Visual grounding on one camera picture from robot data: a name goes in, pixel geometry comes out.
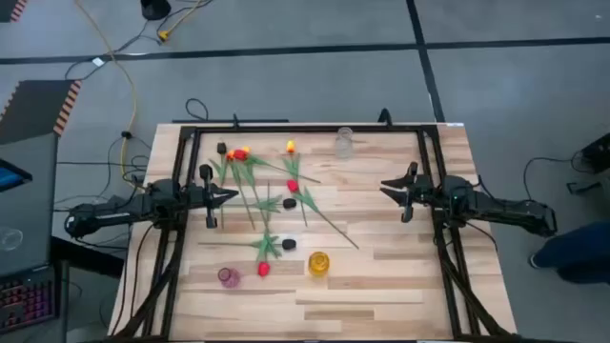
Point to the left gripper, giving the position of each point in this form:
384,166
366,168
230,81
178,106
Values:
197,197

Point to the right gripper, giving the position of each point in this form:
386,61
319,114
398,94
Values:
421,190

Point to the orange artificial tulip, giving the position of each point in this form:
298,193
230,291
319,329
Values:
230,155
246,149
290,146

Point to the black artificial tulip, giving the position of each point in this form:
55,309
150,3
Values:
221,148
289,244
289,203

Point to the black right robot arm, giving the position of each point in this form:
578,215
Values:
505,209

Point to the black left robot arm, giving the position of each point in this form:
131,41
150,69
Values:
157,195

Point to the clear glass vase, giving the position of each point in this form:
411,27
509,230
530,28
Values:
344,145

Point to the pink glass vase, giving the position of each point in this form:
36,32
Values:
229,277

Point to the yellow glass vase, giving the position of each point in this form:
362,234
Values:
319,264

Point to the person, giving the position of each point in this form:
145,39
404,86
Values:
576,248

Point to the grey side desk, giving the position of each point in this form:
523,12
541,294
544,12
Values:
33,214

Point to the black round stand base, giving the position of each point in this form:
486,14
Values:
155,8

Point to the black equipment box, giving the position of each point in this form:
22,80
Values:
598,152

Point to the dark mat striped edge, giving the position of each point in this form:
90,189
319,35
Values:
7,9
33,109

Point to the laptop with blue screen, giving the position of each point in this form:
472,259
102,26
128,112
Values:
12,177

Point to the clear glass cup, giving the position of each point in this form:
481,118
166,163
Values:
10,239

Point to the red backlit keyboard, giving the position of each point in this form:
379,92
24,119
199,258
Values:
28,305

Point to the black metal table frame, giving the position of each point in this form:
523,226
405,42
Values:
310,129

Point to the black metal bracket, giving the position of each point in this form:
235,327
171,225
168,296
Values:
583,187

